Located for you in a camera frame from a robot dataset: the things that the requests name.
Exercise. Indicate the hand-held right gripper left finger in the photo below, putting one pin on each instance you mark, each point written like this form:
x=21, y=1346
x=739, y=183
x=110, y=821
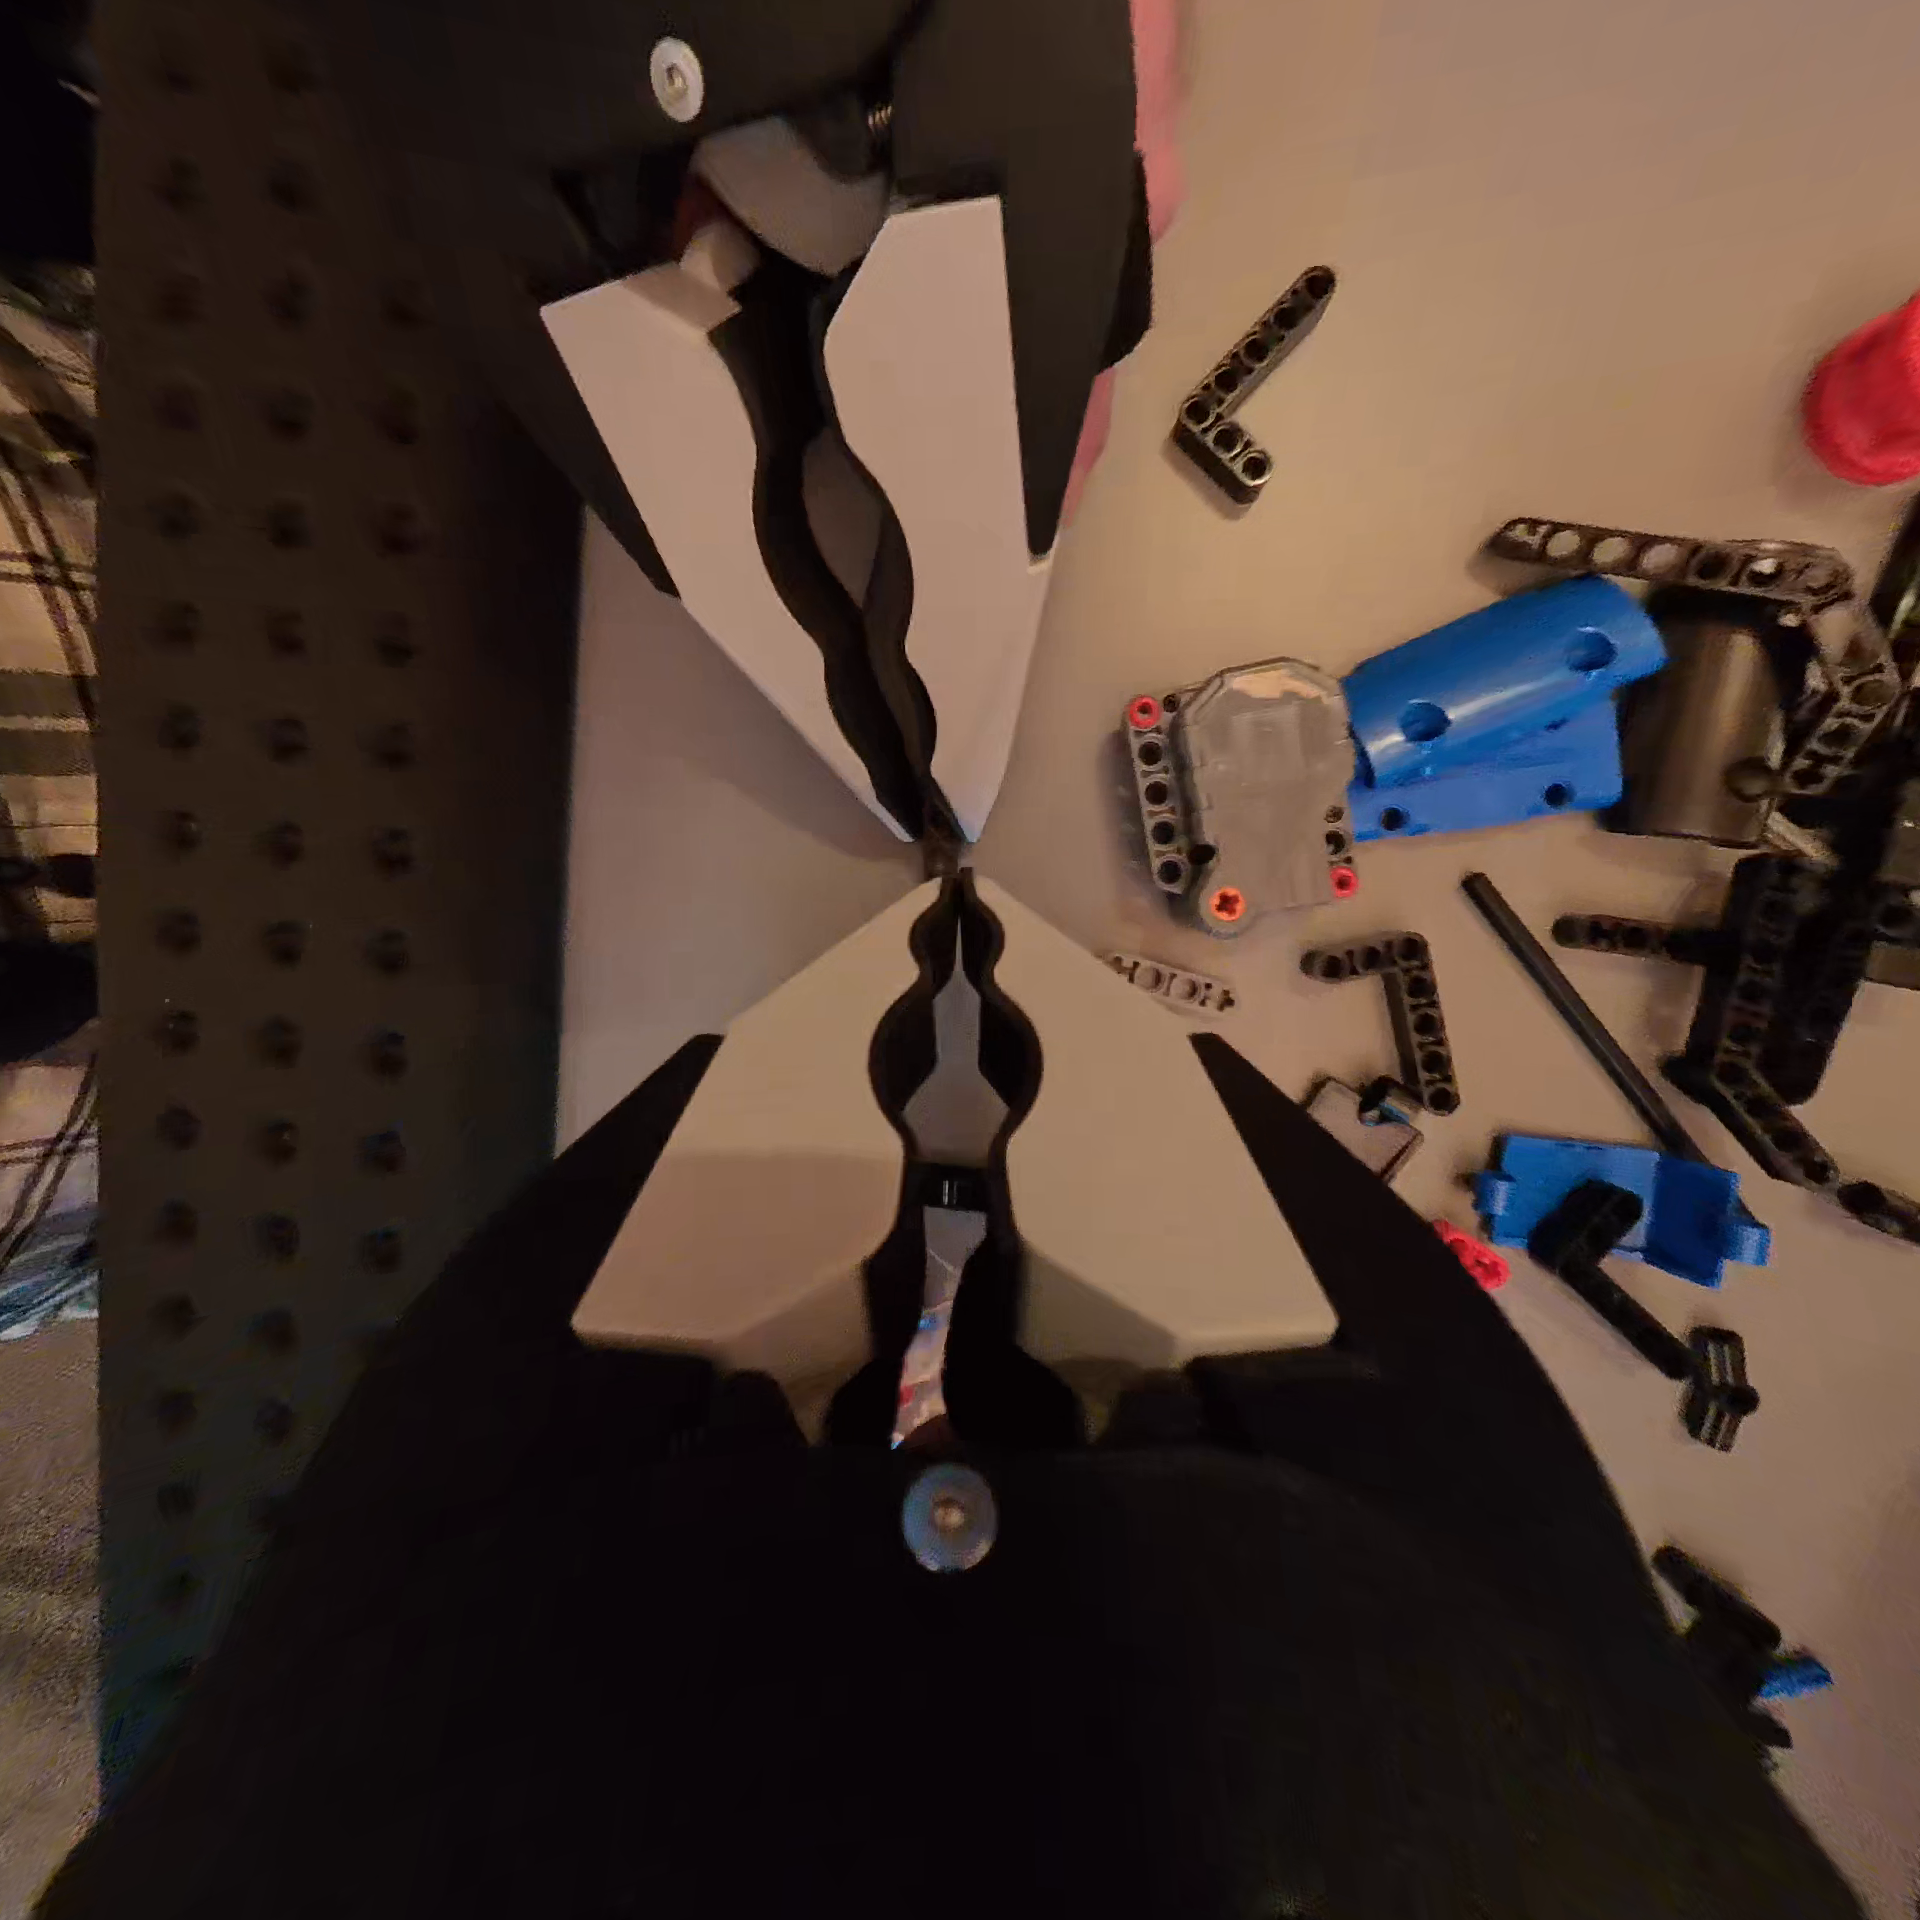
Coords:
x=750, y=1201

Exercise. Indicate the black curved toy shell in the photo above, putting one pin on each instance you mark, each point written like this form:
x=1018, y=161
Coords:
x=1700, y=735

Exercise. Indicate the grey desk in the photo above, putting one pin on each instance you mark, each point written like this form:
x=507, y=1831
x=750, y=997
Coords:
x=1499, y=226

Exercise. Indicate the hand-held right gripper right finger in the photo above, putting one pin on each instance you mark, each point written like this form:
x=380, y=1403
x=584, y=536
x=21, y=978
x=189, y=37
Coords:
x=1141, y=1201

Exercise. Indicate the small thin grey beam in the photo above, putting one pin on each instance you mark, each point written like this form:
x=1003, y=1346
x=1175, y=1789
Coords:
x=1168, y=986

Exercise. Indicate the black rectangular panel piece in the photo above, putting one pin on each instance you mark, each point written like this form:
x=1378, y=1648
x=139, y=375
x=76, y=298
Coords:
x=1359, y=1138

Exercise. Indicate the black L-shaped beam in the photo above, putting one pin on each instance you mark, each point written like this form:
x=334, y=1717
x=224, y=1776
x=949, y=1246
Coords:
x=1416, y=1036

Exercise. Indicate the blue flat bracket piece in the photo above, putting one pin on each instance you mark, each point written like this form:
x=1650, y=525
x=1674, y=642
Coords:
x=1691, y=1195

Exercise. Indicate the person's left hand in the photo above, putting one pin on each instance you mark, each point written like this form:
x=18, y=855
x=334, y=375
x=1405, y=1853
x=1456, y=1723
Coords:
x=1163, y=87

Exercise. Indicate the long black axle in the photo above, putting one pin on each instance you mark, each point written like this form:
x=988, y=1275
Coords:
x=1570, y=1002

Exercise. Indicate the clear bag of small parts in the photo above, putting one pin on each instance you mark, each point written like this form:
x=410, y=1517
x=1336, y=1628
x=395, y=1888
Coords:
x=914, y=1357

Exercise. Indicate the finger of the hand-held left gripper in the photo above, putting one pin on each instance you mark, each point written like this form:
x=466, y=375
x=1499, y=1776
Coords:
x=655, y=451
x=964, y=423

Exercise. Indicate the black crank connector piece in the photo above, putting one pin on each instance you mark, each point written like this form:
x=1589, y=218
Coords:
x=1635, y=1309

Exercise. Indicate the small red bush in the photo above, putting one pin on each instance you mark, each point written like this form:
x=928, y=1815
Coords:
x=1478, y=1254

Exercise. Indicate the black beam frame assembly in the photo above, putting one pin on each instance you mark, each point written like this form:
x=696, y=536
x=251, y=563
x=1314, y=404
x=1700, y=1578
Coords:
x=1786, y=963

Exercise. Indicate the grey toy motor block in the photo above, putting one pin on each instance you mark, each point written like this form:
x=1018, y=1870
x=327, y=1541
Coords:
x=1251, y=778

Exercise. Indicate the red wheel hub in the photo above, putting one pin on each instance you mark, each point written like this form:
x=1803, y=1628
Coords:
x=1869, y=402

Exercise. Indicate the black bent beam blue pin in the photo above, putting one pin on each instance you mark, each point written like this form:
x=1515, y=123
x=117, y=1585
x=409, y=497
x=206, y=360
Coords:
x=1250, y=392

